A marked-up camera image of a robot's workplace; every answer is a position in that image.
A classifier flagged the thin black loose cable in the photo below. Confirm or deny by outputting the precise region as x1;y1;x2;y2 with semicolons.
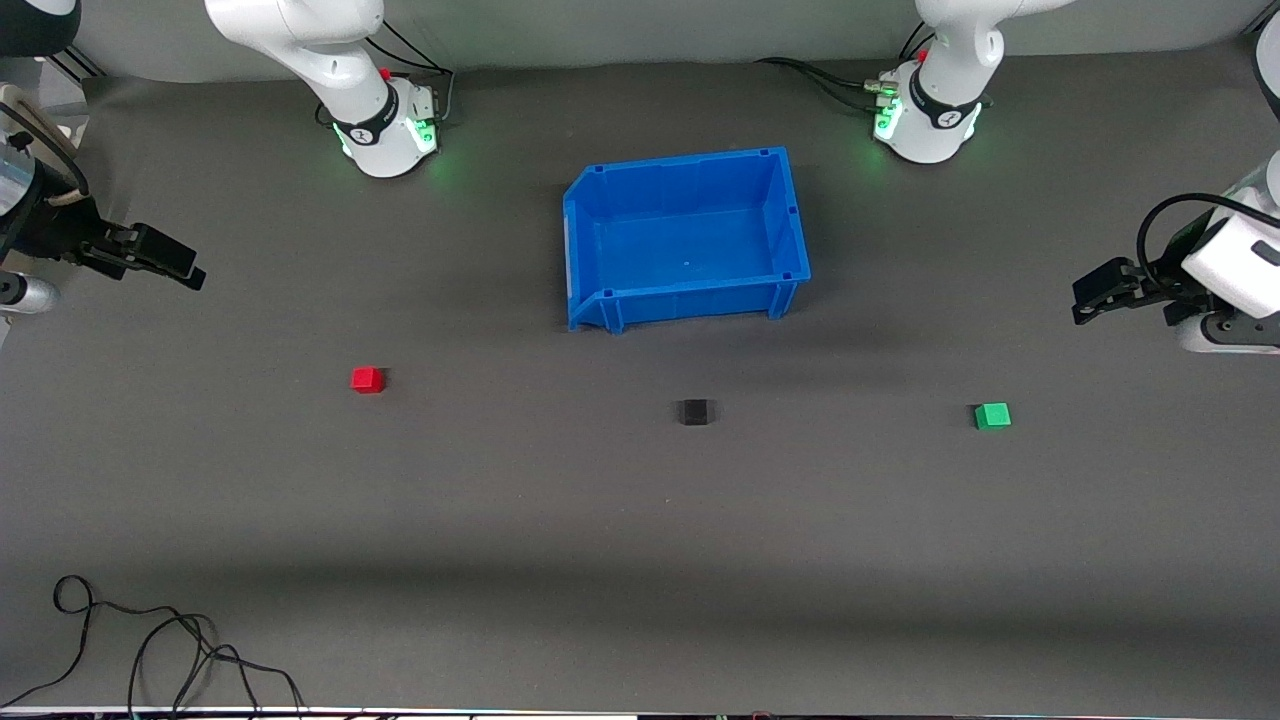
0;574;307;717

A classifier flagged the black arm base cable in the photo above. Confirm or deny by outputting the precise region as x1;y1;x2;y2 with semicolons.
754;56;883;113
362;20;457;127

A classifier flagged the black right arm base cable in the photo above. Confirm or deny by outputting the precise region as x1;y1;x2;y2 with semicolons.
362;20;457;127

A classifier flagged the blue plastic storage bin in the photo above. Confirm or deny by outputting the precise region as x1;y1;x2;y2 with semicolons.
562;146;812;334

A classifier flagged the black left arm base cable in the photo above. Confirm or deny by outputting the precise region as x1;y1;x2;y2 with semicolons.
754;56;883;113

